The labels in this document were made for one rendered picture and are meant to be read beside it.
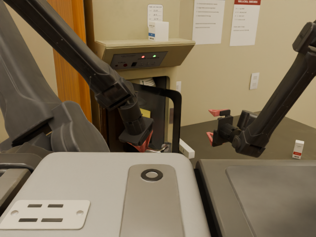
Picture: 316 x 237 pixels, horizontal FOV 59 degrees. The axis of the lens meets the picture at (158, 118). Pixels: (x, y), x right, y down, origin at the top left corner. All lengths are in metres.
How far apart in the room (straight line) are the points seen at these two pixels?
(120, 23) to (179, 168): 0.85
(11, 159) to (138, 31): 0.83
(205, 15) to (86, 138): 1.42
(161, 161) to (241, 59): 1.77
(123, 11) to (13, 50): 0.64
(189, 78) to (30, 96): 1.39
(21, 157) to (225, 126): 0.86
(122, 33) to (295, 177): 0.87
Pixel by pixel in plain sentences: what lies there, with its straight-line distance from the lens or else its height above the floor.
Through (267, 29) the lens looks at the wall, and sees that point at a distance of 2.04.
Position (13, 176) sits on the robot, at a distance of 0.20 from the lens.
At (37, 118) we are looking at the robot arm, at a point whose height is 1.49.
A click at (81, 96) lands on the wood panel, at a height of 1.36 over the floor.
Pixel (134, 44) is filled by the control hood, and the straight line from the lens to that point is 0.88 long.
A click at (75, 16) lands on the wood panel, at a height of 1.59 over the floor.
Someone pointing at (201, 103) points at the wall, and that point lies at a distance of 1.79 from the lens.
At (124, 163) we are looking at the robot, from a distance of 0.17.
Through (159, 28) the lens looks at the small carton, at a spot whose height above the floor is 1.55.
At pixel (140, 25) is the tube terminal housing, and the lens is 1.01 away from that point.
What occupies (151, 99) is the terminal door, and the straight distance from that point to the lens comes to 0.86.
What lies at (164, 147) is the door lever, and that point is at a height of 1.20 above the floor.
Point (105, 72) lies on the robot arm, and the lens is 0.66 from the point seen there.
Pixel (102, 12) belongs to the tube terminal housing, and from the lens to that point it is 0.96.
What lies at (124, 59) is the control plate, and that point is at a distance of 0.92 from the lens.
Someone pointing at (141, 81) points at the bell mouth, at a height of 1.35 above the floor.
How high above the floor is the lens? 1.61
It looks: 22 degrees down
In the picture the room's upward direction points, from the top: 1 degrees clockwise
